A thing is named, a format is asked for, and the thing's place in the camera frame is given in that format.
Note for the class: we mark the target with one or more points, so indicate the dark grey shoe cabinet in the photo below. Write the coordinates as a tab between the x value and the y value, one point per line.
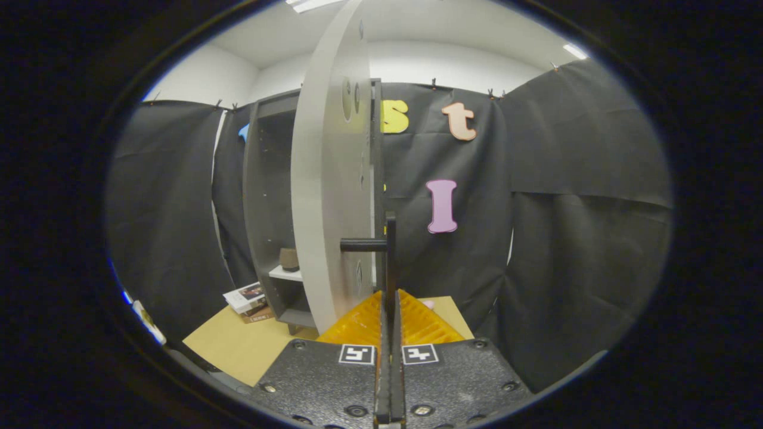
262	179

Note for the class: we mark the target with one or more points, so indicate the white printed object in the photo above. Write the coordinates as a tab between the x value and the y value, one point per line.
148	322

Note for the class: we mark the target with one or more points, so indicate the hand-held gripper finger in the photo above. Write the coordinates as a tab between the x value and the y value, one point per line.
397	369
382	369

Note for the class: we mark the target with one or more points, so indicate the light grey shoe cabinet door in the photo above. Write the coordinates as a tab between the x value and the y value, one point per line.
334	179

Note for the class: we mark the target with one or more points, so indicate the white magazine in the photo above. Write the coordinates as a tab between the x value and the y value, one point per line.
243	297

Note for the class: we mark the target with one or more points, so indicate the long ceiling light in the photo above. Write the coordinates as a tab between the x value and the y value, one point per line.
316	5

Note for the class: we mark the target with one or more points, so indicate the black backdrop cloth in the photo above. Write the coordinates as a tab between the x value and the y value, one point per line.
566	238

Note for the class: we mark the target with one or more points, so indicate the brown felt shoe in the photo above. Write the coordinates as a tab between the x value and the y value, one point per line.
289	260

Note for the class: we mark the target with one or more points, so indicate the small ceiling light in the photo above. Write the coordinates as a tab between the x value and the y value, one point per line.
575	51

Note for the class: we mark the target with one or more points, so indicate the brown book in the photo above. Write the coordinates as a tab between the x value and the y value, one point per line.
259	316

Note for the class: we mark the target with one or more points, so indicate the green and pink plush toy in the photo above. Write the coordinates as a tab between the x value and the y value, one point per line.
427	304

